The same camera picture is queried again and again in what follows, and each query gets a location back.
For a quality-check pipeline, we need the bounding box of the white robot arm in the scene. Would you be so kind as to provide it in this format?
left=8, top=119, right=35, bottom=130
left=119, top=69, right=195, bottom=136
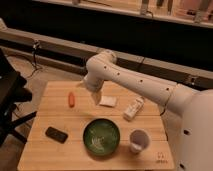
left=83, top=50, right=213, bottom=171

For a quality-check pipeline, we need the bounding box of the orange pepper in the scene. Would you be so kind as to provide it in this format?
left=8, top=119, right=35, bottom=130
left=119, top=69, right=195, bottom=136
left=68, top=92, right=75, bottom=107

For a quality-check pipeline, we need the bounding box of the green ceramic plate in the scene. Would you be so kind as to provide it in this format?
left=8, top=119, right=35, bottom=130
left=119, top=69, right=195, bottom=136
left=83, top=118, right=120, bottom=157

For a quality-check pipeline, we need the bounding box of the white plastic bottle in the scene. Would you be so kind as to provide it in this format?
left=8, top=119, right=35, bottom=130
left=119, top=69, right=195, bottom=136
left=123, top=97, right=144, bottom=121

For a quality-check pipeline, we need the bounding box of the wooden folding table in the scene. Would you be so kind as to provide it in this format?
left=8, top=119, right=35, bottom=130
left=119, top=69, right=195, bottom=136
left=18, top=81, right=174, bottom=171

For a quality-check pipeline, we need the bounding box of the black smartphone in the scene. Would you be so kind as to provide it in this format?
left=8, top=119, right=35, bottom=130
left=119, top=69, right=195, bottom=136
left=45, top=127, right=68, bottom=143

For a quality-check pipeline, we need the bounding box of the translucent plastic cup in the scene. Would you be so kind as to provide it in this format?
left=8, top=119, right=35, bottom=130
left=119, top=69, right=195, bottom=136
left=129, top=129, right=151, bottom=154

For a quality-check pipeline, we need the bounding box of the black chair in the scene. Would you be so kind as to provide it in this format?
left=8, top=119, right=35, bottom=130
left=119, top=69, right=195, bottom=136
left=0, top=48, right=36, bottom=147

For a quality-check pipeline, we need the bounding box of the black floor cable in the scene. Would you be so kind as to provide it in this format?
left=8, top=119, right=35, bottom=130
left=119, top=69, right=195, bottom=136
left=27, top=40, right=42, bottom=79

